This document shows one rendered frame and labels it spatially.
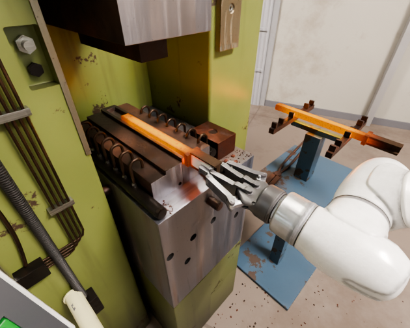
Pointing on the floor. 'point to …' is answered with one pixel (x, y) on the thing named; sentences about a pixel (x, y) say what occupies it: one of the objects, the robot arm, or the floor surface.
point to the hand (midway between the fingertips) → (204, 164)
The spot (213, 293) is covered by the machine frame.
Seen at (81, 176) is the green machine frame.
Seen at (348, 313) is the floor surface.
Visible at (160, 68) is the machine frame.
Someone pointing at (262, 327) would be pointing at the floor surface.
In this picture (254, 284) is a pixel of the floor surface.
